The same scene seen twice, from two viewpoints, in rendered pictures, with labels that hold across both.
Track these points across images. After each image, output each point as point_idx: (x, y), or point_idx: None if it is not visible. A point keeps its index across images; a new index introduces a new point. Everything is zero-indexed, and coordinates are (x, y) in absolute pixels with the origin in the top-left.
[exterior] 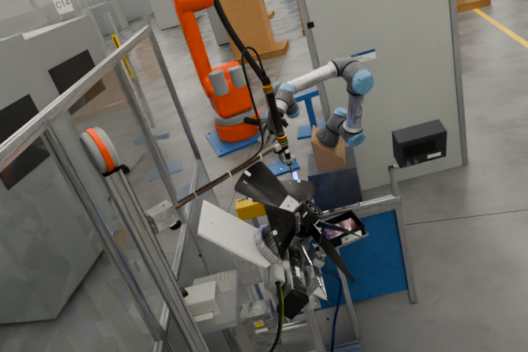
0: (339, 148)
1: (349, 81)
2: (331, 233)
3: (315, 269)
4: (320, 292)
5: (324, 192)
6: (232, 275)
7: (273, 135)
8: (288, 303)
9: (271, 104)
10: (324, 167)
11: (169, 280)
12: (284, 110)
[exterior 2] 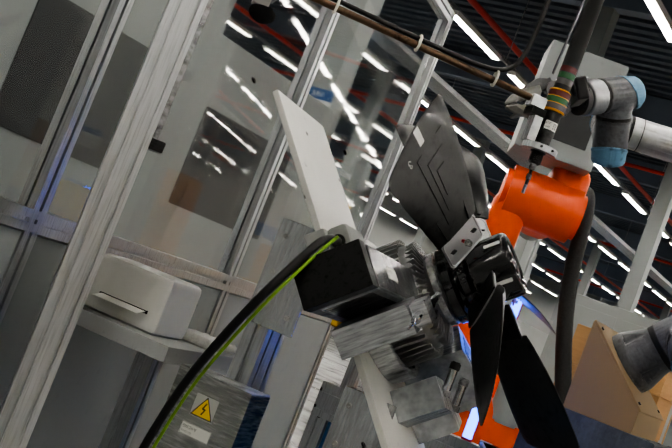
0: (643, 400)
1: None
2: None
3: (429, 304)
4: (387, 435)
5: None
6: (231, 355)
7: None
8: (329, 258)
9: (586, 13)
10: (582, 403)
11: (165, 74)
12: (598, 100)
